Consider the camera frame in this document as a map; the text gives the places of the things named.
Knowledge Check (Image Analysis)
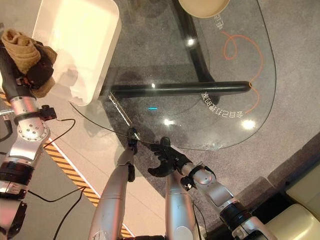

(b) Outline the white plastic basket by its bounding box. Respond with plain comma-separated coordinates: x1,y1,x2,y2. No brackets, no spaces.
32,0,123,107

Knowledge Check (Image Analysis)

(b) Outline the yellow black hazard tape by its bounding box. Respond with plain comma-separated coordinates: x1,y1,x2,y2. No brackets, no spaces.
42,138,134,239

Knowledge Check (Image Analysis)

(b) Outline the black table frame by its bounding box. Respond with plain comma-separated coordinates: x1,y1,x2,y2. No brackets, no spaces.
109,0,252,100

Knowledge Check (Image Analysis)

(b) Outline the cream sofa cushion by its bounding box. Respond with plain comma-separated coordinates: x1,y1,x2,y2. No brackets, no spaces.
285,174,320,209
264,203,320,240

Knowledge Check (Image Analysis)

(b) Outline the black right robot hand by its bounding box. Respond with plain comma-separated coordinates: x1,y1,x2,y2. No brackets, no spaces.
147,142,194,177

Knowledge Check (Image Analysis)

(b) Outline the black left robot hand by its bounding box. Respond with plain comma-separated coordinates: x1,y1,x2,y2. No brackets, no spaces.
0,39,59,101

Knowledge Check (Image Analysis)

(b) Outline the thin black cable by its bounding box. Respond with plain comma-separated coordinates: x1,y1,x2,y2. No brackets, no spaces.
42,118,77,149
26,186,88,240

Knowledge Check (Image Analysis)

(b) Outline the round beige stool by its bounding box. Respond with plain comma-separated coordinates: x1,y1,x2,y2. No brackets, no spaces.
178,0,231,19

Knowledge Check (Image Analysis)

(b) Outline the silver right robot leg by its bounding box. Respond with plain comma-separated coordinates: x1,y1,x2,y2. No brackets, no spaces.
164,172,199,240

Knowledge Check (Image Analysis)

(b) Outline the dark right robot foot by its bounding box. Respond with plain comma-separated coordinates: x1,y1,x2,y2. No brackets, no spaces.
159,136,172,149

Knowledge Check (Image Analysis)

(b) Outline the brown cloth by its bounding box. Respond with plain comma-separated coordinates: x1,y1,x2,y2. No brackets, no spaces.
0,28,59,99

